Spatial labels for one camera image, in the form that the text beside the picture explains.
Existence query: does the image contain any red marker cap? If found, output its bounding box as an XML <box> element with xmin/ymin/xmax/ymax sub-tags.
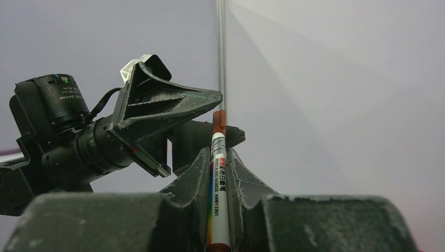
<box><xmin>212</xmin><ymin>110</ymin><xmax>227</xmax><ymax>136</ymax></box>

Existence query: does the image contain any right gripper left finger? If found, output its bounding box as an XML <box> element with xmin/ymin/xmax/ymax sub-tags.
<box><xmin>4</xmin><ymin>148</ymin><xmax>210</xmax><ymax>251</ymax></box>

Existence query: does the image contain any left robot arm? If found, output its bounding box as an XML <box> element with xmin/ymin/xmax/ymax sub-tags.
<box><xmin>1</xmin><ymin>55</ymin><xmax>223</xmax><ymax>216</ymax></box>

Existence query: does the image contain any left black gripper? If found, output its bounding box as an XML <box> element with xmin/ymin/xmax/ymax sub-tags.
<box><xmin>104</xmin><ymin>60</ymin><xmax>246</xmax><ymax>179</ymax></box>

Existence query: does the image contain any aluminium frame post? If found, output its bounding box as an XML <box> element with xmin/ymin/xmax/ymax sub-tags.
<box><xmin>216</xmin><ymin>0</ymin><xmax>227</xmax><ymax>110</ymax></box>

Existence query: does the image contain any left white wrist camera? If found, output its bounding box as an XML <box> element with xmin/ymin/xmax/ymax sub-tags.
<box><xmin>120</xmin><ymin>54</ymin><xmax>172</xmax><ymax>82</ymax></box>

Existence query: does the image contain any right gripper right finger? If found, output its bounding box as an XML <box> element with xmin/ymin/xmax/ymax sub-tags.
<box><xmin>227</xmin><ymin>149</ymin><xmax>418</xmax><ymax>251</ymax></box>

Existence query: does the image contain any white marker pen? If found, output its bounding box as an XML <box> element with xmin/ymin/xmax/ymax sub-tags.
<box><xmin>206</xmin><ymin>132</ymin><xmax>232</xmax><ymax>251</ymax></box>

